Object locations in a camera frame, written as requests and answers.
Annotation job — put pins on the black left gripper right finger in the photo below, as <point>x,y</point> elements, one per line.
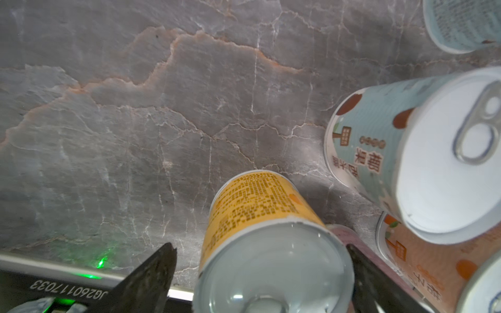
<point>374,291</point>

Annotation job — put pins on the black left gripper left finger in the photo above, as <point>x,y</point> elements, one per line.
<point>146,288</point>

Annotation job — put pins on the yellow labelled can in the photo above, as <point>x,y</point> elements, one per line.
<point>266,250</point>

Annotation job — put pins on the pink can front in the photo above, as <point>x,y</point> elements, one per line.
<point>348,236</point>

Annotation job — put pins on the orange can by cabinet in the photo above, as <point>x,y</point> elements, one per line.
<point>463,277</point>

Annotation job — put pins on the teal can middle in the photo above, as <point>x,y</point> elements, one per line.
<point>427,151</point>

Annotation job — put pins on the teal can near cabinet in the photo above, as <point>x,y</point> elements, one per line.
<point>459,27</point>

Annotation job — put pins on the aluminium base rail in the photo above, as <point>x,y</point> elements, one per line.
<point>34,285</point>

